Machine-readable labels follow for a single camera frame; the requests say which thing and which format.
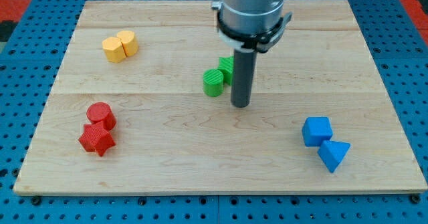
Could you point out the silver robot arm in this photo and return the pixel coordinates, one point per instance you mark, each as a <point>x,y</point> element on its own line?
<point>250,25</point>

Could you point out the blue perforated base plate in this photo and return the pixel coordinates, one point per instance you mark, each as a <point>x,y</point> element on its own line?
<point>34,38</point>

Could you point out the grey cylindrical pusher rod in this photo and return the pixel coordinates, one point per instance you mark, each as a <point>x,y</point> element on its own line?
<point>242,79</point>

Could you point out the green cube block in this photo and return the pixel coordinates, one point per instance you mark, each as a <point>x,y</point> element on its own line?
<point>226,67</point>

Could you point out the red cylinder block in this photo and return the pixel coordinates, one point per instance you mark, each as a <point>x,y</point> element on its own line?
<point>101,112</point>

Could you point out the blue cube block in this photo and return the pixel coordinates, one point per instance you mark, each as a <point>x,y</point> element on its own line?
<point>315,130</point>

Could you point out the red star block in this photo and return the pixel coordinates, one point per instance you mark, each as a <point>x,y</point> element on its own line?
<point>95,138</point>

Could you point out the green cylinder block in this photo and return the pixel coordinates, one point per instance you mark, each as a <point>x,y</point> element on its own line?
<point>213,82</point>

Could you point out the yellow rounded block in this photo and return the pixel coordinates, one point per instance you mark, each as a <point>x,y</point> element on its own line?
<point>129,42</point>

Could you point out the yellow hexagon block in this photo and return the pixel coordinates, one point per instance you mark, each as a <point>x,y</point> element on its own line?
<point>113,49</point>

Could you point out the wooden board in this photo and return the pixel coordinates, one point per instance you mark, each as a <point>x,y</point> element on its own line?
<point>172,139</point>

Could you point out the blue triangle block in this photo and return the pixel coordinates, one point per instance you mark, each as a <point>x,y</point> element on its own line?
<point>332,153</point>

